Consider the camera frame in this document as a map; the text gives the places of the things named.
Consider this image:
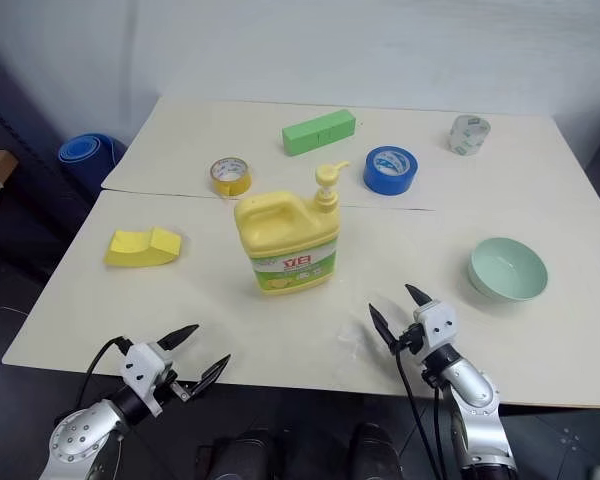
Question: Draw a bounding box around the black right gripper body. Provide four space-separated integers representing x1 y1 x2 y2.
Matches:
395 322 427 357

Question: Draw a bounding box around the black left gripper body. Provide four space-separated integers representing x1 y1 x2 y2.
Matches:
155 349 190 404

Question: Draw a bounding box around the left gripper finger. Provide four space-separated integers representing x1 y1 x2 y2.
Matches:
179 354 232 401
155 323 201 352

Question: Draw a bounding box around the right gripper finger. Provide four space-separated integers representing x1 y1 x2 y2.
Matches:
368 303 403 356
404 283 431 309

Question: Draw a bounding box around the light green bowl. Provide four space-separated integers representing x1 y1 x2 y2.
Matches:
467 237 550 305

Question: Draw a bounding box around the yellow detergent pump bottle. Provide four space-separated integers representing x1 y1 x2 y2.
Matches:
233 160 352 298

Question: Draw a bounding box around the dark rounded shape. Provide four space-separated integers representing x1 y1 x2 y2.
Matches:
195 428 284 480

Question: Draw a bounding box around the yellow curved foam block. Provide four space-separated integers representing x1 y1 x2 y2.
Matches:
103 226 184 269

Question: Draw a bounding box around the blue tape roll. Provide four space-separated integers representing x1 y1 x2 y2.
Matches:
363 145 420 196

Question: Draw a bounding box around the yellow tape roll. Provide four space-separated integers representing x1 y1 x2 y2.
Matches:
209 156 254 198

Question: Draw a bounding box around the clear tape roll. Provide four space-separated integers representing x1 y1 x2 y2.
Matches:
446 114 493 158

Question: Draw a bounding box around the green foam block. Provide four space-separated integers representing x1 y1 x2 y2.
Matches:
281 109 358 158

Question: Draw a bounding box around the blue rolled mat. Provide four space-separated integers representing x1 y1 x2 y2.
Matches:
56 132 129 176

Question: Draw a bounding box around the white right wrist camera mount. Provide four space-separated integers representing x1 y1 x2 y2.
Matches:
411 298 459 352

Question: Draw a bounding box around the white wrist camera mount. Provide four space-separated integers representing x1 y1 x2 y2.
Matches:
118 341 176 419
411 298 459 352

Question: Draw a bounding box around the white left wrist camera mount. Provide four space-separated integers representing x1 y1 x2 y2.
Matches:
118 341 176 419

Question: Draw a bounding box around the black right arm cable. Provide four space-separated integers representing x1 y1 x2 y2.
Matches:
392 344 456 480

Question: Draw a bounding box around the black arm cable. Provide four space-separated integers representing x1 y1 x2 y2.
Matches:
74 337 133 411
392 344 456 480

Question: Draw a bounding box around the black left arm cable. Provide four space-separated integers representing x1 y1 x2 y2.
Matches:
74 337 133 411

